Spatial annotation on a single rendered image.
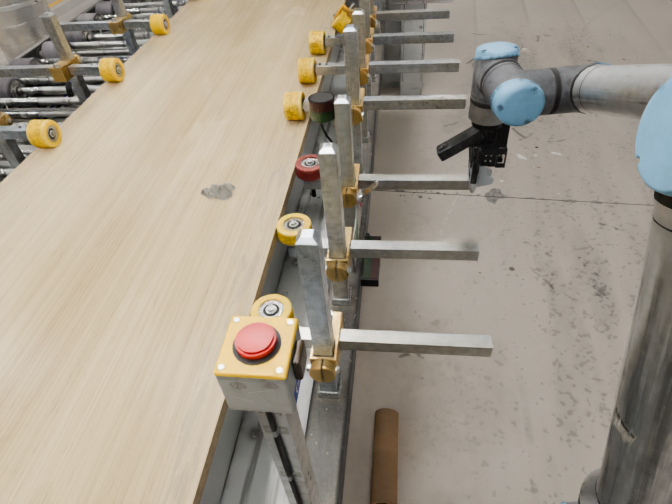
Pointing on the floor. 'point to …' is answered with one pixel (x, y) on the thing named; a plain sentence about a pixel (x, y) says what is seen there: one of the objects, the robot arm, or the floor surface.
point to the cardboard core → (385, 457)
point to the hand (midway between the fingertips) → (469, 188)
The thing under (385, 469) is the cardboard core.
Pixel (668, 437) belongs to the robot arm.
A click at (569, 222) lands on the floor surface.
